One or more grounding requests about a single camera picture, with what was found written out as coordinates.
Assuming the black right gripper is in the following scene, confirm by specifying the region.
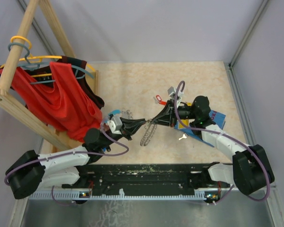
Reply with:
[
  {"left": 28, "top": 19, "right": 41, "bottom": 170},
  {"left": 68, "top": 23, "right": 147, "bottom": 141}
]
[{"left": 151, "top": 98, "right": 198, "bottom": 128}]

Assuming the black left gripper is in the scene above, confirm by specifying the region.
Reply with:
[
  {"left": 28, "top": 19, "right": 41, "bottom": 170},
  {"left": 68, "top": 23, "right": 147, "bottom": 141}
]
[{"left": 99, "top": 116, "right": 146, "bottom": 149}]

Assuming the steel key ring disc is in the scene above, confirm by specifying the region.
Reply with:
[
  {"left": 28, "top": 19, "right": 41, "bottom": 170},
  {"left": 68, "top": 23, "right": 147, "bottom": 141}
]
[{"left": 140, "top": 119, "right": 157, "bottom": 147}]

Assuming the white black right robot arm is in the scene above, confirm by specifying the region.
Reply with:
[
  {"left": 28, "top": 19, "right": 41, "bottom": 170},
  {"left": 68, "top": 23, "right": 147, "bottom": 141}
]
[{"left": 151, "top": 96, "right": 275, "bottom": 196}]

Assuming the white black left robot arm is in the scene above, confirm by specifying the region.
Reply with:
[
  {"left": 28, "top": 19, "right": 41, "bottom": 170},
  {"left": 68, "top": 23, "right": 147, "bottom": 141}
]
[{"left": 4, "top": 115, "right": 146, "bottom": 200}]

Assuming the yellow blue cartoon cloth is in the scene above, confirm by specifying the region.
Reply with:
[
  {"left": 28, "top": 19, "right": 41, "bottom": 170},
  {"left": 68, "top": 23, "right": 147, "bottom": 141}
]
[{"left": 174, "top": 110, "right": 227, "bottom": 148}]

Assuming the loose silver key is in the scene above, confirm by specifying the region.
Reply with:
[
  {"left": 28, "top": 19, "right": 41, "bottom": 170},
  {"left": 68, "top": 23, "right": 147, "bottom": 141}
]
[{"left": 178, "top": 133, "right": 188, "bottom": 140}]

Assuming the red shirt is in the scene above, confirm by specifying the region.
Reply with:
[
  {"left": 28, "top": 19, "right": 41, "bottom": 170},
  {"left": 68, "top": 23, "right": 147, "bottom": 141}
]
[{"left": 11, "top": 62, "right": 102, "bottom": 142}]

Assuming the yellow clothes hanger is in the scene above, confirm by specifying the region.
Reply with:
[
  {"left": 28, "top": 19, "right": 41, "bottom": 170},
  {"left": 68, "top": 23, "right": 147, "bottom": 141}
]
[{"left": 1, "top": 35, "right": 97, "bottom": 78}]

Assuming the teal clothes hanger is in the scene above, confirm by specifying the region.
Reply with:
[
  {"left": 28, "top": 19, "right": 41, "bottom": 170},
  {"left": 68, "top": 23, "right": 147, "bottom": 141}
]
[{"left": 11, "top": 45, "right": 96, "bottom": 87}]

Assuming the wooden clothes rack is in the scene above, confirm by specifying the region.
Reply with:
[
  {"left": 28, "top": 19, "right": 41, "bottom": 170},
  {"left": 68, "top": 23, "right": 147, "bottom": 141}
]
[{"left": 0, "top": 0, "right": 101, "bottom": 152}]

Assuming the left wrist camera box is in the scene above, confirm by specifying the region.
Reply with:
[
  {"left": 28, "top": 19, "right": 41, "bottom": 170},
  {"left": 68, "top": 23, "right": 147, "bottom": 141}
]
[{"left": 107, "top": 116, "right": 123, "bottom": 135}]

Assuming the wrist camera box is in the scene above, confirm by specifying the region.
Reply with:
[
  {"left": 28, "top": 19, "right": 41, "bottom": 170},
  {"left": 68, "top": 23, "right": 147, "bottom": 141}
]
[
  {"left": 107, "top": 116, "right": 123, "bottom": 135},
  {"left": 168, "top": 87, "right": 184, "bottom": 106}
]

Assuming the blue handled key ring disc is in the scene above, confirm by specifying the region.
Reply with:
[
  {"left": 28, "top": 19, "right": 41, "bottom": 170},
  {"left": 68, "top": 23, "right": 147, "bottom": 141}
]
[{"left": 103, "top": 109, "right": 133, "bottom": 123}]

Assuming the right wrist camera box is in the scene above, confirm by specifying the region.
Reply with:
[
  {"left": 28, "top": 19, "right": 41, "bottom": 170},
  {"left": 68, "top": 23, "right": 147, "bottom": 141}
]
[{"left": 168, "top": 87, "right": 184, "bottom": 106}]

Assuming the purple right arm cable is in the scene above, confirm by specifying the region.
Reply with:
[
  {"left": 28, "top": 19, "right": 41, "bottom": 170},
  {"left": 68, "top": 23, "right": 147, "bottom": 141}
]
[{"left": 174, "top": 80, "right": 271, "bottom": 205}]

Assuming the aluminium frame rail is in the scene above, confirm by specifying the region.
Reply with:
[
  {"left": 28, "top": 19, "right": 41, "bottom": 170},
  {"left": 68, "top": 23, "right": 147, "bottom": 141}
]
[{"left": 230, "top": 0, "right": 284, "bottom": 218}]

